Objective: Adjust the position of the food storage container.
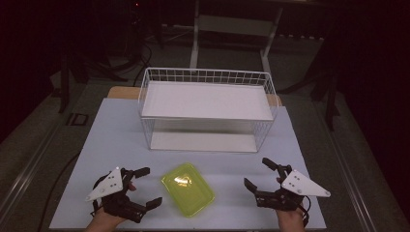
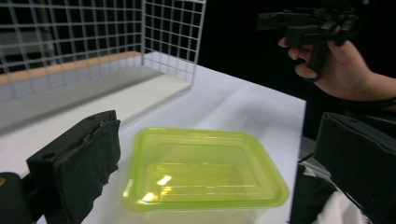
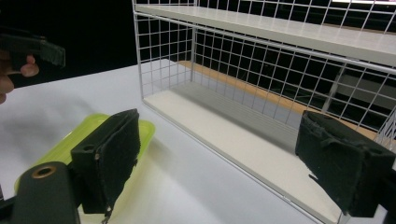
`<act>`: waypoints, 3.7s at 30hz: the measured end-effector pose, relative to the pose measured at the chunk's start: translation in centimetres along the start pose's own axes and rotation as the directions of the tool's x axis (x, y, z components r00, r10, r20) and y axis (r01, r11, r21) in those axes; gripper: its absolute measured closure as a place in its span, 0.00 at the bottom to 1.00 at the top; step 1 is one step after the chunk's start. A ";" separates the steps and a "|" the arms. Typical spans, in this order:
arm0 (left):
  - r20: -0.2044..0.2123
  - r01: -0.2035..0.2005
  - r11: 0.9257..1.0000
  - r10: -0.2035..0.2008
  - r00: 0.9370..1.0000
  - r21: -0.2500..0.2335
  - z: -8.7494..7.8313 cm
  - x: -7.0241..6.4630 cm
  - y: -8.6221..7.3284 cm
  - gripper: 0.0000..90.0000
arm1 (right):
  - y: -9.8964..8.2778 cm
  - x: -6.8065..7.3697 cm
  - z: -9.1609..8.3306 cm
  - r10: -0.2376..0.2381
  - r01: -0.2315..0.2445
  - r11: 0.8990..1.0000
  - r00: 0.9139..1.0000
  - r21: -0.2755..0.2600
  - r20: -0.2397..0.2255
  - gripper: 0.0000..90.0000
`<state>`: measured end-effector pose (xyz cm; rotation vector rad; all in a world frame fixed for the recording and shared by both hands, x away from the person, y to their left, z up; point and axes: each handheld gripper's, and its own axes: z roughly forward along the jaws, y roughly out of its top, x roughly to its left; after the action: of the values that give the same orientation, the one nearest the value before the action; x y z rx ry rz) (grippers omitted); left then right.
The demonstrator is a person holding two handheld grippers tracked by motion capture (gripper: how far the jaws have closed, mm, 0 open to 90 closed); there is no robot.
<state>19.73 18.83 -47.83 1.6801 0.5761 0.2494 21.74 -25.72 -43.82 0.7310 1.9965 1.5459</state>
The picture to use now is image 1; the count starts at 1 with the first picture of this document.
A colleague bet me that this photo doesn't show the person's right hand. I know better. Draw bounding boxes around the person's right hand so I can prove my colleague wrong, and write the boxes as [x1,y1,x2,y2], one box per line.
[276,206,308,232]

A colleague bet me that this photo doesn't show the black floor socket box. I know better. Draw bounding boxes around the black floor socket box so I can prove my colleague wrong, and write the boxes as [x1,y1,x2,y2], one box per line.
[65,112,90,127]

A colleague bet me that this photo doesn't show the white wire shelf rack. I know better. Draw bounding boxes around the white wire shelf rack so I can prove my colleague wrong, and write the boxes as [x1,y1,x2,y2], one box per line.
[137,67,280,154]

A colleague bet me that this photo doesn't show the yellow-green plastic tray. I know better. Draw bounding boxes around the yellow-green plastic tray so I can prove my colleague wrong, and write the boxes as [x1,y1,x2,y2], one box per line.
[161,161,217,218]

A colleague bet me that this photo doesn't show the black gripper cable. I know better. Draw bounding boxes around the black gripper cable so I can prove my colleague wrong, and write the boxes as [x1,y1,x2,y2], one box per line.
[301,194,312,227]

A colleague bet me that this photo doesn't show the person's left hand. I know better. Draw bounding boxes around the person's left hand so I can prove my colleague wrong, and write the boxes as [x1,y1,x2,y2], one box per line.
[84,206,128,232]

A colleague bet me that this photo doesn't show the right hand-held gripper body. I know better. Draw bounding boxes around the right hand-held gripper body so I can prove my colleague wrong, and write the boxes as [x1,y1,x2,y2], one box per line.
[254,164,332,213]

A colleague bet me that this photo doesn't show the thin black floor cable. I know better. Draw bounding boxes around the thin black floor cable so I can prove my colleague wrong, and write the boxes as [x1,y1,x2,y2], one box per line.
[37,151,82,232]

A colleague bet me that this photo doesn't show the black metal stand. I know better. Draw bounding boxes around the black metal stand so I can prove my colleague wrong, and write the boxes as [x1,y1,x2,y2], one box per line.
[57,52,73,114]
[308,61,341,131]

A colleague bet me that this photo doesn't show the bundle of black floor cables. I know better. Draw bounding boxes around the bundle of black floor cables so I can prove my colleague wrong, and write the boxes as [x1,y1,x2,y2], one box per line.
[84,38,154,87]

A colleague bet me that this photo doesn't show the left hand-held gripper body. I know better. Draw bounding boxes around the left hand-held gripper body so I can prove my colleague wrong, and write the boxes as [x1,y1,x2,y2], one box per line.
[84,165,148,224]

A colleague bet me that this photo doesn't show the white metal stand frame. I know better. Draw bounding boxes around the white metal stand frame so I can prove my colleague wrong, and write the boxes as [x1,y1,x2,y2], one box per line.
[189,0,284,75]

